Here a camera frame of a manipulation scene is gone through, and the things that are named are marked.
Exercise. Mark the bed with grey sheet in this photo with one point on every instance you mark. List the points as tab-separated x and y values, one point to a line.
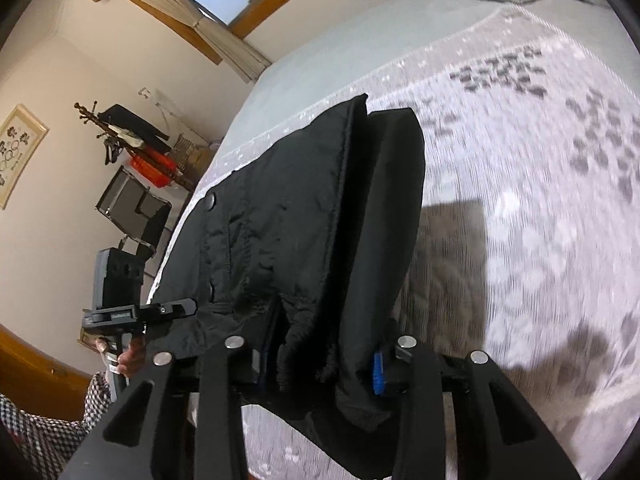
350	60

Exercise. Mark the brown box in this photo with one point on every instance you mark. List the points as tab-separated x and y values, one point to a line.
200	157

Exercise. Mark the wooden coat rack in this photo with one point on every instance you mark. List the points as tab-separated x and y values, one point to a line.
87	115

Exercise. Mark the black mesh office chair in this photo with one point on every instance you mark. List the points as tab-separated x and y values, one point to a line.
127	200

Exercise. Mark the person's left hand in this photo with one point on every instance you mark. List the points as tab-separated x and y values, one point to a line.
134	360

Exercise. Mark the orange hanging bag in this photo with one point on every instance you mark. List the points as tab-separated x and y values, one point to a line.
150	170

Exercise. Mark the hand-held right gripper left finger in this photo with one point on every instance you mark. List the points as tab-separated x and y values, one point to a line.
227	375

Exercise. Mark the black jacket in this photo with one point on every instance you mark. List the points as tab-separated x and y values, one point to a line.
280	210

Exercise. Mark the beige curtain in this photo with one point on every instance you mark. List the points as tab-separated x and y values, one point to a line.
235	52

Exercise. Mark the person's left forearm houndstooth sleeve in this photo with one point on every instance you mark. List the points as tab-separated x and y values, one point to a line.
45	435

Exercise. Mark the black hanging coat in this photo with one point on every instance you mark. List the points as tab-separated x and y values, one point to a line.
130	122

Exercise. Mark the framed wall picture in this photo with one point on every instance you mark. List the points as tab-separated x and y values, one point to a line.
17	155

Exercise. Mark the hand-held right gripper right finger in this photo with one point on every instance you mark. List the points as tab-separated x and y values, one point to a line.
378	372

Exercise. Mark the white patterned bed blanket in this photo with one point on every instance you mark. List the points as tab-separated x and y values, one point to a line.
525	185

